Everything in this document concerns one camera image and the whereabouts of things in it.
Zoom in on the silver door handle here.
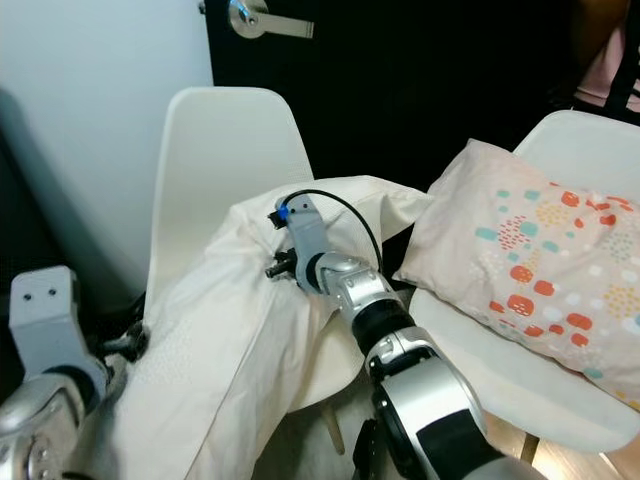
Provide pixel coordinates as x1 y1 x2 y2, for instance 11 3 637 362
228 0 316 41

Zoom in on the patterned cream pillow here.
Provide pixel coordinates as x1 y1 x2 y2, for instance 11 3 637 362
395 138 640 411

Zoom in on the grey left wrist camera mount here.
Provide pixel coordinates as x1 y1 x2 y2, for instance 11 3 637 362
10 267 96 381

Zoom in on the white plastic shell chair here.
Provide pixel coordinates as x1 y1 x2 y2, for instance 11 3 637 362
145 87 361 456
410 110 640 456

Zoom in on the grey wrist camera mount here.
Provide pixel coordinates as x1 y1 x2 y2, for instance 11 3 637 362
10 267 96 381
275 193 331 291

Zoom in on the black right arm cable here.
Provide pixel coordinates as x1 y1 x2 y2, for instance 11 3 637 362
290 189 383 271

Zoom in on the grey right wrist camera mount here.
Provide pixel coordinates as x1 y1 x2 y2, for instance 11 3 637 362
275 193 331 291

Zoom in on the black door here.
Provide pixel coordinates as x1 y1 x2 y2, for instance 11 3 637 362
205 0 586 191

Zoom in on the plain cream pillow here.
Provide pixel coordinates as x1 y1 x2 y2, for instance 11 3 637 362
105 175 436 480

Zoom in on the black robot body part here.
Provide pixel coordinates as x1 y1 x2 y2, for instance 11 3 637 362
353 420 383 480

